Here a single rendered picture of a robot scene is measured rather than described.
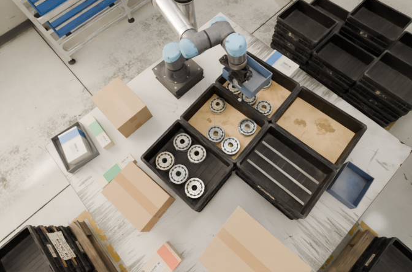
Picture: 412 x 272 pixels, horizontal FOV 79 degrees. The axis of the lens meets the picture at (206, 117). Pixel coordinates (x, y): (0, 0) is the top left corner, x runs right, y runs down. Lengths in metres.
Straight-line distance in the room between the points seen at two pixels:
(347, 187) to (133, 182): 1.17
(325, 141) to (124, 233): 1.22
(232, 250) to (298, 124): 0.75
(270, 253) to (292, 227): 0.28
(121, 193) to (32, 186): 1.46
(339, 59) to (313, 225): 1.44
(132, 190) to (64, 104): 1.73
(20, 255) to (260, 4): 3.15
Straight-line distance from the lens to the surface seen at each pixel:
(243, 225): 1.29
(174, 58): 1.50
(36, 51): 3.56
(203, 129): 1.46
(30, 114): 3.10
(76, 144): 1.71
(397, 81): 2.37
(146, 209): 1.38
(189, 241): 1.50
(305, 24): 2.45
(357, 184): 1.67
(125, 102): 1.61
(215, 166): 1.39
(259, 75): 1.35
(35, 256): 2.07
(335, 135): 1.56
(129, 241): 1.57
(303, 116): 1.55
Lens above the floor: 2.18
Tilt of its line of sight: 66 degrees down
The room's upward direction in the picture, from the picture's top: 10 degrees counter-clockwise
